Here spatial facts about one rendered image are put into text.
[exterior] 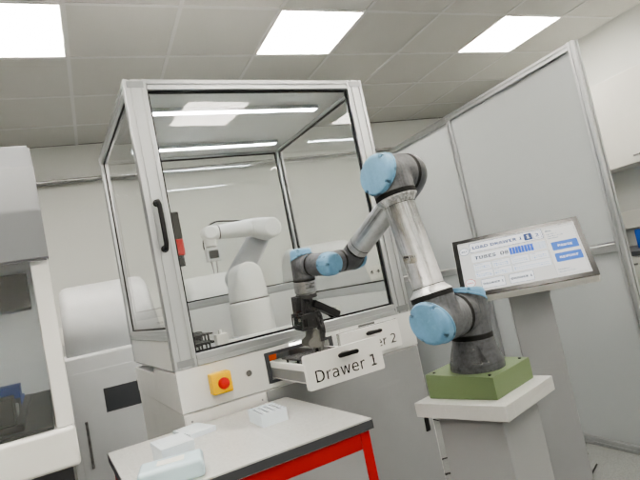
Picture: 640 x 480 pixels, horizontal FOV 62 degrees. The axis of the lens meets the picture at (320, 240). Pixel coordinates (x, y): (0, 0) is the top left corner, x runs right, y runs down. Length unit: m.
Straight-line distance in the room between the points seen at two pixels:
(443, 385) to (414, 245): 0.41
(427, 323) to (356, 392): 0.85
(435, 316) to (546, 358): 1.07
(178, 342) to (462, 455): 0.98
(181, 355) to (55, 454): 0.51
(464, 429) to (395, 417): 0.77
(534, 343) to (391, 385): 0.61
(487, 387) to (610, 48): 4.23
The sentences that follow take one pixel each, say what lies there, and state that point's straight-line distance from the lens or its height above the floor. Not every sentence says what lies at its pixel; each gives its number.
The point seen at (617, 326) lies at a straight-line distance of 3.02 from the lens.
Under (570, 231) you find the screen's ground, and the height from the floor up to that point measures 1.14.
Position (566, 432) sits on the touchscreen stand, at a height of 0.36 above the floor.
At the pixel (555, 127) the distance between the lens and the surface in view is 3.07.
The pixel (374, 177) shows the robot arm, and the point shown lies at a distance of 1.44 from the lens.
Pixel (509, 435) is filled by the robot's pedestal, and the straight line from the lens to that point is 1.52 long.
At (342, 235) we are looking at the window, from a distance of 2.21.
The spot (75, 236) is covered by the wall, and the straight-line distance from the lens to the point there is 5.15.
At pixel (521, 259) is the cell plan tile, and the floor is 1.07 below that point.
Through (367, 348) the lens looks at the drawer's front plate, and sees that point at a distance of 1.81.
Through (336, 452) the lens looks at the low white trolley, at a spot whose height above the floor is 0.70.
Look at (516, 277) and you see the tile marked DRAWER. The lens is 2.26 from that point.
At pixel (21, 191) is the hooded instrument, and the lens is 1.68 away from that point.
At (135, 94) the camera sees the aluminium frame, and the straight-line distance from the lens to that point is 2.06.
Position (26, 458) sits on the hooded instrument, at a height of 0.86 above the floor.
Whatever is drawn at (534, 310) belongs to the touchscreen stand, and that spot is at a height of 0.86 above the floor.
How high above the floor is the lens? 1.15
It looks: 4 degrees up
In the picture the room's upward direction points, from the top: 12 degrees counter-clockwise
